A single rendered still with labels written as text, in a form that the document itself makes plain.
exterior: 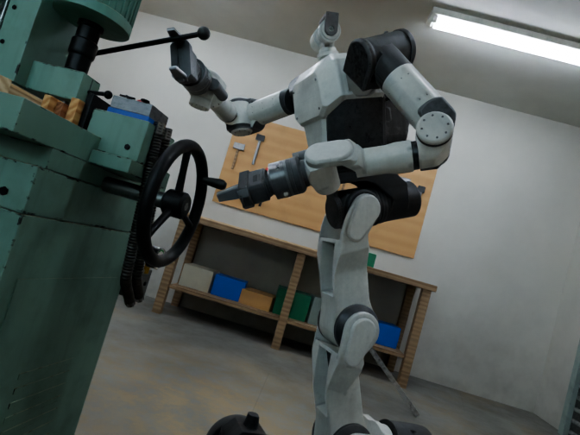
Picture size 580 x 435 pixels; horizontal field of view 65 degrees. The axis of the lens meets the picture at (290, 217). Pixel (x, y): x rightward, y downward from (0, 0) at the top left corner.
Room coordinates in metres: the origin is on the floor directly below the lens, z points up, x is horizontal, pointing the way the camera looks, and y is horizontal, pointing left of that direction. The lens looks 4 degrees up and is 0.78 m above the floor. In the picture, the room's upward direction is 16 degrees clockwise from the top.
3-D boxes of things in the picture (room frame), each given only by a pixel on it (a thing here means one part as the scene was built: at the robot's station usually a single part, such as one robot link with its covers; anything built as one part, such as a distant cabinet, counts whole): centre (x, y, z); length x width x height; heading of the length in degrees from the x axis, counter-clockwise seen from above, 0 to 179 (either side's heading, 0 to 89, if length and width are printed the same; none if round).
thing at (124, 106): (1.04, 0.39, 0.99); 0.13 x 0.11 x 0.06; 170
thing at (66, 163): (1.06, 0.53, 0.82); 0.40 x 0.21 x 0.04; 170
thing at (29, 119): (1.05, 0.48, 0.87); 0.61 x 0.30 x 0.06; 170
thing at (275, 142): (4.36, -0.23, 1.50); 2.00 x 0.04 x 0.90; 87
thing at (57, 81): (1.07, 0.60, 1.00); 0.14 x 0.07 x 0.09; 80
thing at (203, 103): (1.38, 0.36, 1.19); 0.11 x 0.11 x 0.11; 80
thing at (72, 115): (1.07, 0.51, 0.94); 0.15 x 0.02 x 0.07; 170
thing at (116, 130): (1.04, 0.40, 0.91); 0.15 x 0.14 x 0.09; 170
